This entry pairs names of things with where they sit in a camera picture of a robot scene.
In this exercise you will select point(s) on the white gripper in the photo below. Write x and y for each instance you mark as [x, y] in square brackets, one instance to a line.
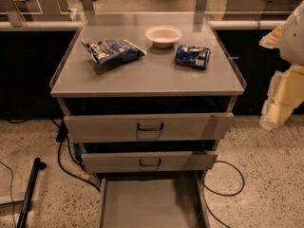
[294, 38]

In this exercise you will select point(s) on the blue pepsi can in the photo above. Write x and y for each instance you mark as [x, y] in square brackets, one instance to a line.
[192, 56]

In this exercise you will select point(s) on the top grey drawer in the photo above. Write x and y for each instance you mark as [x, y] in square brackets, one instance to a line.
[148, 127]

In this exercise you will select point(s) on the bottom grey open drawer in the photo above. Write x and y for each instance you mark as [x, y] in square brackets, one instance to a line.
[152, 200]

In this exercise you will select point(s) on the white railing bar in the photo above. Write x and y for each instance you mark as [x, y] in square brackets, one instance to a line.
[63, 25]

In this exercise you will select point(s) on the white paper bowl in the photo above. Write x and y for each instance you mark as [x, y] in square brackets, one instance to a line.
[163, 36]

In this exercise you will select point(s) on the black pole stand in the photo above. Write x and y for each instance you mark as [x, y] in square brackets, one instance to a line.
[36, 167]

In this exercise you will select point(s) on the grey drawer cabinet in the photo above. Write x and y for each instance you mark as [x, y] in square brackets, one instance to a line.
[153, 84]

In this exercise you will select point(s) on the middle grey drawer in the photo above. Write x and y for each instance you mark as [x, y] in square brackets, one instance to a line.
[149, 161]

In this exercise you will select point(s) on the blue chip bag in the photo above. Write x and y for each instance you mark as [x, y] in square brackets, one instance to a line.
[112, 52]

